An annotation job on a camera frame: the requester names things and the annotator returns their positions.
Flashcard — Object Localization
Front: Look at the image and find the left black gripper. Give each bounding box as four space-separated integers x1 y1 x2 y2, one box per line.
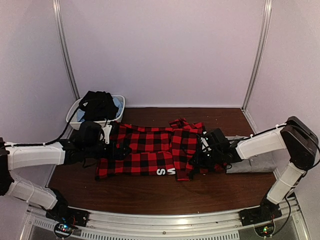
84 141 132 161

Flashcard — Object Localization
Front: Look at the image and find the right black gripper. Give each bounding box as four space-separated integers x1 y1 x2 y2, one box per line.
188 147 223 169

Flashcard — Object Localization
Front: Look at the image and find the red black plaid shirt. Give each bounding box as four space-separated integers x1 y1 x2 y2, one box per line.
95 118 210 181

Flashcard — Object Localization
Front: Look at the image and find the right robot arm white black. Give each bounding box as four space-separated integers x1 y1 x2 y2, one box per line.
190 116 320 221

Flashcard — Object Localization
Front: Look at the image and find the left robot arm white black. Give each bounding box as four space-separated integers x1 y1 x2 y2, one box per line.
0 137 132 222

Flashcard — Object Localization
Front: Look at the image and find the light blue shirt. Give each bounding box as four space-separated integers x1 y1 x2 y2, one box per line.
72 95 125 122

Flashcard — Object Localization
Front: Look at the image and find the folded grey button shirt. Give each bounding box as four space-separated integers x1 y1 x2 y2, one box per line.
224 134 275 174

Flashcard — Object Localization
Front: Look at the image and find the black shirt in basket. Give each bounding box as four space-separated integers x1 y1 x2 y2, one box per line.
78 91 119 122

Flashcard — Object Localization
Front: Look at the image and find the left circuit board with leds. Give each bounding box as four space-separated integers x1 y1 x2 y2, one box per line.
53 223 74 239

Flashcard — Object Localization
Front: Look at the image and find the circuit board with leds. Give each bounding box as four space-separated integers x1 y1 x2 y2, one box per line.
254 223 275 238
53 223 74 239

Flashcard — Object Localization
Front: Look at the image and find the right circuit board with leds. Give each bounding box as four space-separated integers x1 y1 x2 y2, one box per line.
254 223 275 238

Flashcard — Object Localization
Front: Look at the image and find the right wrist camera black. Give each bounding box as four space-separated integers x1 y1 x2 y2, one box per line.
200 128 230 153

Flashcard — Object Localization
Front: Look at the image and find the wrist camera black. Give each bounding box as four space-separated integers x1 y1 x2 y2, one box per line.
74 121 113 148
200 128 230 153

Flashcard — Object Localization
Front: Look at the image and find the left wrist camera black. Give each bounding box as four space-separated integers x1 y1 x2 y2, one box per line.
74 121 113 148

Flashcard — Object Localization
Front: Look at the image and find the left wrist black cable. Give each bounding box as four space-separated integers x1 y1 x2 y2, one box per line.
42 98 108 146

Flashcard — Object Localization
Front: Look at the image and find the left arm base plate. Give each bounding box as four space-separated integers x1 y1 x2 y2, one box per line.
45 206 89 227

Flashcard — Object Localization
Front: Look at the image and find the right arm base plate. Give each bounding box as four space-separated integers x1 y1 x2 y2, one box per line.
239 206 282 226

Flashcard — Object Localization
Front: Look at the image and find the front aluminium rail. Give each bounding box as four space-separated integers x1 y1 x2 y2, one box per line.
19 197 311 240

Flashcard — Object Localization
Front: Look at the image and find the left aluminium frame post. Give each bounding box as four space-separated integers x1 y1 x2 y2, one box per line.
52 0 80 100

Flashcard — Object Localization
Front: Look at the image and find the aluminium frame post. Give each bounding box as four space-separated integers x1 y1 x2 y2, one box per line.
52 0 80 100
241 0 273 112

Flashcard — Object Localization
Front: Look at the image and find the right aluminium frame post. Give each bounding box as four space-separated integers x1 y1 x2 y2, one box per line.
241 0 273 112

